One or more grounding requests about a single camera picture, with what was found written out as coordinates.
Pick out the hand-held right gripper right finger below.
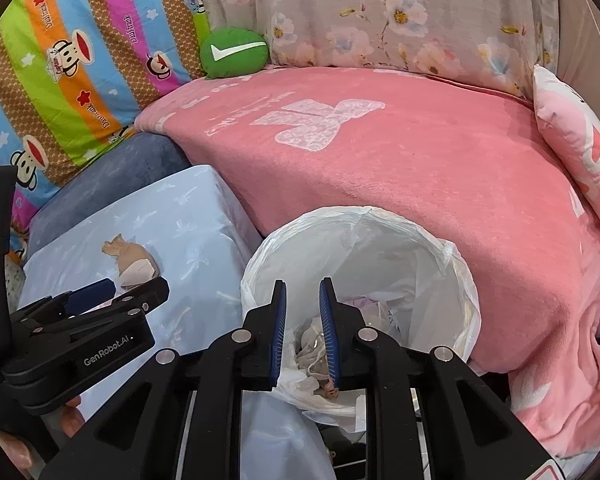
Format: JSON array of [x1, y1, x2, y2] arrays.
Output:
[[319, 277, 556, 480]]

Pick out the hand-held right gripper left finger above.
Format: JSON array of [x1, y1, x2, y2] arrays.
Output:
[[39, 280, 287, 480]]

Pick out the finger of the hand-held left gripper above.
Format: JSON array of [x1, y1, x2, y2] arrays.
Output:
[[62, 279, 117, 317], [122, 276, 171, 315]]

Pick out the white tissue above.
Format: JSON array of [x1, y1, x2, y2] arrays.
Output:
[[285, 317, 331, 391]]

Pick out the beige paper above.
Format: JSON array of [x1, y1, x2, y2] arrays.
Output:
[[102, 233, 160, 289]]

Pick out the white bin with plastic bag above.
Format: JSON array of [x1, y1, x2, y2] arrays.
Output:
[[240, 205, 482, 434]]

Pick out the person's left hand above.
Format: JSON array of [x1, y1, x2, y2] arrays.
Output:
[[0, 394, 84, 470]]

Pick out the light blue patterned sheet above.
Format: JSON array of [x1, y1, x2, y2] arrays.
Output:
[[22, 164, 342, 480]]

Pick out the blue-grey cushion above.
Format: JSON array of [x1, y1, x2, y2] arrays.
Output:
[[27, 132, 191, 257]]

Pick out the pink fleece blanket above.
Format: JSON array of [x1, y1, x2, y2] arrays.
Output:
[[134, 65, 600, 461]]

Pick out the striped monkey-print quilt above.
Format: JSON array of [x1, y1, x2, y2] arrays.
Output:
[[0, 0, 216, 263]]

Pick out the green cushion with white tick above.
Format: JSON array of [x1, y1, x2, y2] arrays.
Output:
[[200, 27, 270, 81]]

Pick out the pink printed pillow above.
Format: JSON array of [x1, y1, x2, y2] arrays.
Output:
[[532, 65, 600, 242]]

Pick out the grey floral pillow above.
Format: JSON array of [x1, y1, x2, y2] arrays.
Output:
[[190, 0, 561, 102]]

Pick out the brown sofa backrest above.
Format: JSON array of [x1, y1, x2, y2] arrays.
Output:
[[552, 0, 600, 126]]

